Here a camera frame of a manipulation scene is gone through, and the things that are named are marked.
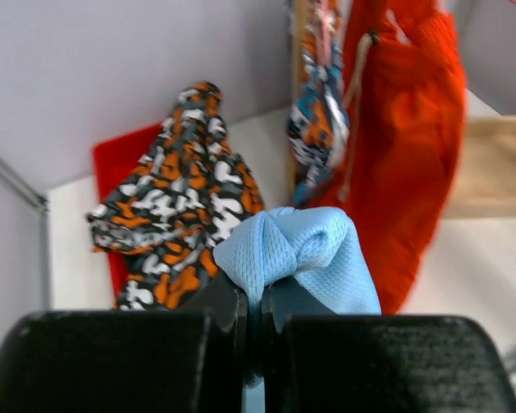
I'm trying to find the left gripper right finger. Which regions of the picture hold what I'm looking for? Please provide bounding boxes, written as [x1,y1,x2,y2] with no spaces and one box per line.
[261,279,516,412]

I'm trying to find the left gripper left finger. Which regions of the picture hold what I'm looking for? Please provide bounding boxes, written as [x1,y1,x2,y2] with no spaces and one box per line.
[0,274,248,412]

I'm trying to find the light blue shorts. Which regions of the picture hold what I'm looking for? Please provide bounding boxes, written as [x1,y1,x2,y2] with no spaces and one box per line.
[213,206,383,413]

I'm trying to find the camouflage orange grey shorts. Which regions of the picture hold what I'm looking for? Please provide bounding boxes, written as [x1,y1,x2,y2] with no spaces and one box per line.
[86,81,264,311]

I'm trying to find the blue orange patterned shorts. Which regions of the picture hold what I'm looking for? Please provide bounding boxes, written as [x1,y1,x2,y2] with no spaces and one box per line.
[286,1,349,207]

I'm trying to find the red plastic bin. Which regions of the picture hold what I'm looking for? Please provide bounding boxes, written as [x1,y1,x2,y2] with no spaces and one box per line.
[92,123,161,298]

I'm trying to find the wooden clothes rack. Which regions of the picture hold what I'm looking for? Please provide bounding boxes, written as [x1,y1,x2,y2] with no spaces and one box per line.
[290,0,516,220]

